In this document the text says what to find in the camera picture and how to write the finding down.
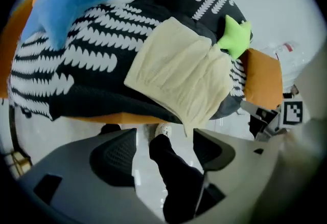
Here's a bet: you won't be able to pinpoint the person's black trousers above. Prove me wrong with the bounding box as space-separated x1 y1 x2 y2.
99 123 205 224

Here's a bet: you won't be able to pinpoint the large orange cushion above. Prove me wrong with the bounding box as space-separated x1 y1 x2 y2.
240 48 284 111

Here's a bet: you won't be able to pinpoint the cream cloth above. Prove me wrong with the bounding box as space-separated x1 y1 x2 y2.
124 16 232 138

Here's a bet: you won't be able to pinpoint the green star pillow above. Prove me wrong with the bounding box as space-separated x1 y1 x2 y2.
217 14 253 60

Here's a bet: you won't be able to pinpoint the blue star pillow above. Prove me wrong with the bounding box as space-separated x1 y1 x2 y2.
20 0 121 51

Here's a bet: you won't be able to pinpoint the black white striped blanket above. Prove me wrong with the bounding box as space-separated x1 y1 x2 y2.
7 0 254 124

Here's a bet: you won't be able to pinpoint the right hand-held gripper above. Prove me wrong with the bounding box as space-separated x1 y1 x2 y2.
240 100 305 142

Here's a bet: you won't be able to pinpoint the person's right white shoe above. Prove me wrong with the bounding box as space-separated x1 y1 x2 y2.
155 123 173 139

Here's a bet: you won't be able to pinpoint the wooden rattan rack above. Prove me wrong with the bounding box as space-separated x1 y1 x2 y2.
4 150 33 181

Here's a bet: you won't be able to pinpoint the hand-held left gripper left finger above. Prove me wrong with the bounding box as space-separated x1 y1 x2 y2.
17 127 164 224

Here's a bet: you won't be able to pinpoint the orange sofa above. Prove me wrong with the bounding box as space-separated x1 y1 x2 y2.
0 0 184 125

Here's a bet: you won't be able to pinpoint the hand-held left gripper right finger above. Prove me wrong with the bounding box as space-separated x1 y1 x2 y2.
193 128 284 224

